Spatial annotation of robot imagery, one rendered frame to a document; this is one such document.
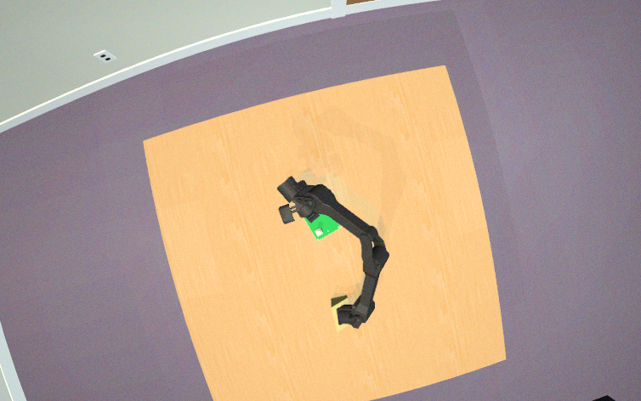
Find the green circuit board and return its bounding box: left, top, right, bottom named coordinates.
left=304, top=214, right=340, bottom=241

